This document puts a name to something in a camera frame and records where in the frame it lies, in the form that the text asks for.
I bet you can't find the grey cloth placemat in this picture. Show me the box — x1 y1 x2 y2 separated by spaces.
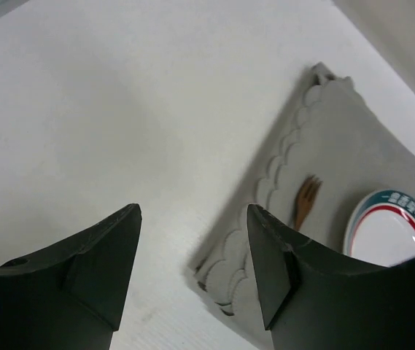
192 64 415 349

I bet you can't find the green rimmed white plate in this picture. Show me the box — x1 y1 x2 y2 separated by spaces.
342 190 415 267

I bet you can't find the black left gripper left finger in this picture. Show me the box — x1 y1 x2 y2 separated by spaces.
0 203 141 349

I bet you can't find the brown wooden fork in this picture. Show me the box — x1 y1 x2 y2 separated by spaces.
292 175 322 231

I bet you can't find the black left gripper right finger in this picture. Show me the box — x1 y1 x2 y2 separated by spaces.
247 204 415 349

